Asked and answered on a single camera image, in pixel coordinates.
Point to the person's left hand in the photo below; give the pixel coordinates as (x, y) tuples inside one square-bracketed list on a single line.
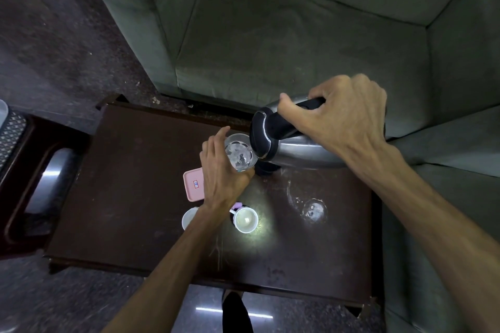
[(220, 180)]

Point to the person's right hand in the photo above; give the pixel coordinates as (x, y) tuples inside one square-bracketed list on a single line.
[(347, 118)]

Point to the pink box with blue label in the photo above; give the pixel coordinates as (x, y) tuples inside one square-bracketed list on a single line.
[(193, 186)]

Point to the small purple yellow cap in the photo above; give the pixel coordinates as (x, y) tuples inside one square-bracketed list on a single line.
[(236, 206)]

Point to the clear drinking glass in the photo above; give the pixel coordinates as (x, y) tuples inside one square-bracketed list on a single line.
[(240, 153)]

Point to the white mug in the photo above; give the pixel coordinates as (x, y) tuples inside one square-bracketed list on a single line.
[(245, 221), (189, 219)]

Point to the steel kettle with black lid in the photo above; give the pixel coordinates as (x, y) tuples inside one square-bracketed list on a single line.
[(289, 149)]

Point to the grey perforated plastic tray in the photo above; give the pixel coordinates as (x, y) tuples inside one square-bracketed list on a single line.
[(9, 137)]

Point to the person's left forearm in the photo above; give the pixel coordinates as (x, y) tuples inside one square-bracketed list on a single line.
[(172, 266)]

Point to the person's right forearm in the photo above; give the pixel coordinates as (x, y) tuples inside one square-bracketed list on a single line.
[(437, 227)]

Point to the dark wooden coffee table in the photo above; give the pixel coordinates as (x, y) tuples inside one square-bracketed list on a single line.
[(125, 188)]

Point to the person's black trousers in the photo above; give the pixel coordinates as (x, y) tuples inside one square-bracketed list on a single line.
[(236, 315)]

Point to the black mesh holder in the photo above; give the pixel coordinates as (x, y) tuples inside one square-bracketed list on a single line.
[(267, 168)]

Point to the green fabric armchair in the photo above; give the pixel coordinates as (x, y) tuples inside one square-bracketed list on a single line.
[(293, 32)]

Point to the green fabric sofa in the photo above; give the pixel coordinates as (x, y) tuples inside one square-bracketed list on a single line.
[(461, 141)]

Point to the small dark wooden side table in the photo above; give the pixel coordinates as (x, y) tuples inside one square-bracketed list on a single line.
[(23, 211)]

